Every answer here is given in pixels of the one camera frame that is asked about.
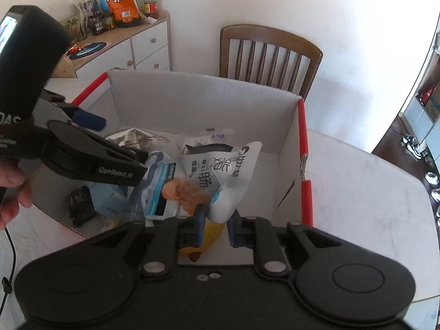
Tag black cable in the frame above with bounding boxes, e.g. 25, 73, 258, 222
0, 227, 18, 313

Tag palm tree picture card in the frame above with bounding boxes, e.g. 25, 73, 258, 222
60, 14, 87, 42

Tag silver foil packet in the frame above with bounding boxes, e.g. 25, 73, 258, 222
105, 127, 172, 152

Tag black snack packet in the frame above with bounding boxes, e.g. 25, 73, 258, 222
184, 137, 238, 155

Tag blue oval mat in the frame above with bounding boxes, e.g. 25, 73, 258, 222
68, 41, 107, 60

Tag white wooden sideboard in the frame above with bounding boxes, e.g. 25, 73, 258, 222
51, 10, 171, 79

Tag person's left hand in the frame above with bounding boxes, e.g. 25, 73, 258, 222
0, 160, 33, 229

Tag dark seaweed packet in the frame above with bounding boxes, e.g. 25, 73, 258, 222
64, 186, 97, 228

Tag wooden chair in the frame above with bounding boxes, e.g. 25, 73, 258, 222
219, 24, 324, 101

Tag red lid jar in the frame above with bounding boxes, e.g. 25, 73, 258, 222
143, 0, 159, 20

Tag orange snack bag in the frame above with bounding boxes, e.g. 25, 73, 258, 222
100, 0, 142, 29

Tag red cardboard box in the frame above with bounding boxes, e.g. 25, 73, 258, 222
32, 70, 315, 248

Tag yellow snack packet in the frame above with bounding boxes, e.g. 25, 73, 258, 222
179, 220, 225, 262

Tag light blue milk carton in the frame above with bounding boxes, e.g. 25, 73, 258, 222
89, 181, 138, 219

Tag brown cardboard box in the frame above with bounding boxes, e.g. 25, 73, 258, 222
425, 86, 440, 122

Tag clear bun packet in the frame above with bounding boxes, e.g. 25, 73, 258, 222
127, 150, 193, 221

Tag white sausage packet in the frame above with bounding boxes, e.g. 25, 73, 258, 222
172, 140, 263, 224

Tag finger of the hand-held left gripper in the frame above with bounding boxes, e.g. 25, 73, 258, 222
93, 137, 148, 188
40, 89, 107, 132

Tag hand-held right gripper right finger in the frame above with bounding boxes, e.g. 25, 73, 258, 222
227, 211, 344, 279

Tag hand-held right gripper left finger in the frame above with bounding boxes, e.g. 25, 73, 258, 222
87, 204, 208, 279

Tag shiny metal ornament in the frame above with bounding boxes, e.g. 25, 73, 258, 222
401, 132, 430, 159

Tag dark glass bottles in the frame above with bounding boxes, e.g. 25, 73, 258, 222
87, 12, 117, 36

